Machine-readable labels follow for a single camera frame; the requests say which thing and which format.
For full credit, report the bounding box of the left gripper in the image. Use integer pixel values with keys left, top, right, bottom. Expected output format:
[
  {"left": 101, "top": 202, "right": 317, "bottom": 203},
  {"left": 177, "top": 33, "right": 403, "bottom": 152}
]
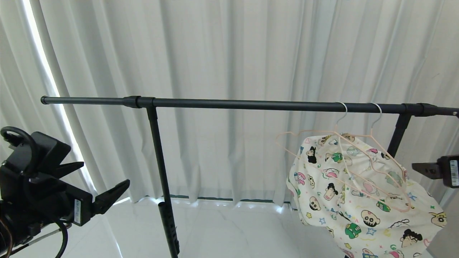
[{"left": 0, "top": 161, "right": 131, "bottom": 244}]

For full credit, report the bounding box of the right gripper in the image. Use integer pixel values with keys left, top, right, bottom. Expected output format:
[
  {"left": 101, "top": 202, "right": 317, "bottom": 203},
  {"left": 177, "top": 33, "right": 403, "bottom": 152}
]
[{"left": 439, "top": 154, "right": 459, "bottom": 187}]

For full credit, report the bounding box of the pink clothes hanger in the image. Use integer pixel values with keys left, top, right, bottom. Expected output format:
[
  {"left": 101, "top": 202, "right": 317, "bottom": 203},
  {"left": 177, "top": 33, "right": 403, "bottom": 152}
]
[
  {"left": 275, "top": 102, "right": 412, "bottom": 212},
  {"left": 341, "top": 103, "right": 409, "bottom": 180}
]

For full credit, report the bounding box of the cream printed garment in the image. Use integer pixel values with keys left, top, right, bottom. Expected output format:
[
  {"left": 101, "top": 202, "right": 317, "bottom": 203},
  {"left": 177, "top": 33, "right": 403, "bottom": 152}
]
[{"left": 286, "top": 133, "right": 448, "bottom": 258}]

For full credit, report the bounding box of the black clothes rack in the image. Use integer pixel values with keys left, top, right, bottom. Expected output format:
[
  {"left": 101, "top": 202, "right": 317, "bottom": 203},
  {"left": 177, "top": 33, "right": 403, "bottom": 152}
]
[{"left": 40, "top": 95, "right": 459, "bottom": 258}]

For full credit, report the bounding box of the white curtain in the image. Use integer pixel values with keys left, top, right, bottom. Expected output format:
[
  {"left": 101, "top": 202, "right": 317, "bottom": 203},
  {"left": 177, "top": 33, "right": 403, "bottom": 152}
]
[{"left": 0, "top": 0, "right": 459, "bottom": 205}]

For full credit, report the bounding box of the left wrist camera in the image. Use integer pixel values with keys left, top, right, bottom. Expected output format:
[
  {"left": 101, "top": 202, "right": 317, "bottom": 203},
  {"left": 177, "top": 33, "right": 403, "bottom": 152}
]
[{"left": 0, "top": 132, "right": 72, "bottom": 187}]

